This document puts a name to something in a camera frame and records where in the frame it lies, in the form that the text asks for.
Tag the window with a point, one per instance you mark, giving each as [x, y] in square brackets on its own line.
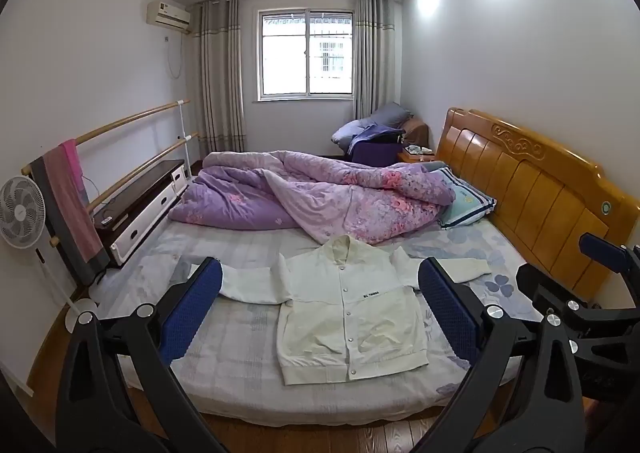
[305, 55]

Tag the grey mauve towel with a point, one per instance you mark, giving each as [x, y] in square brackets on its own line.
[75, 228]

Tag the brown armchair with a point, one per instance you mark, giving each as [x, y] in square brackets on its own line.
[417, 133]

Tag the white standing fan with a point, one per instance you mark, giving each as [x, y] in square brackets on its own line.
[20, 210]

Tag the bed with floral sheet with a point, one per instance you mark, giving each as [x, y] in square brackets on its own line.
[240, 333]

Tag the wooden barre rail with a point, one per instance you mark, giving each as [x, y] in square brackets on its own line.
[145, 168]
[130, 118]

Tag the grey beige curtain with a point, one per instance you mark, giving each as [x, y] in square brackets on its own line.
[375, 58]
[220, 78]

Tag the pink towel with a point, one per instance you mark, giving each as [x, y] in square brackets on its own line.
[70, 163]

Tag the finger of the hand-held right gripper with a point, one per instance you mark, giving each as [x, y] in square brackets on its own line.
[602, 250]
[535, 283]

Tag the white air conditioner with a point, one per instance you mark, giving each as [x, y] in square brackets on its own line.
[167, 14]

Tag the wooden nightstand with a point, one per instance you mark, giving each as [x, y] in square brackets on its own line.
[415, 158]

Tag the white jacket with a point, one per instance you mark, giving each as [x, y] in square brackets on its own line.
[345, 313]

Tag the purple blanket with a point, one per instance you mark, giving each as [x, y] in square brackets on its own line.
[375, 145]

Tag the dark top white cabinet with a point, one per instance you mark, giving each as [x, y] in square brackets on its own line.
[145, 193]

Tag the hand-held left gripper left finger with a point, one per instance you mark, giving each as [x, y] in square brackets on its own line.
[192, 305]

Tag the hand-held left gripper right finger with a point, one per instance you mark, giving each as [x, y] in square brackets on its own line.
[447, 310]

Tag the purple floral quilt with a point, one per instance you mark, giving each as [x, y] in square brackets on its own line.
[300, 193]

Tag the wooden headboard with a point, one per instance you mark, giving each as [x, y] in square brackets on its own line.
[530, 183]

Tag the white barre post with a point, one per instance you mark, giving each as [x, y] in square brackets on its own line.
[183, 133]

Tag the striped pillow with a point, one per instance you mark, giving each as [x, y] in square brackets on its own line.
[467, 200]

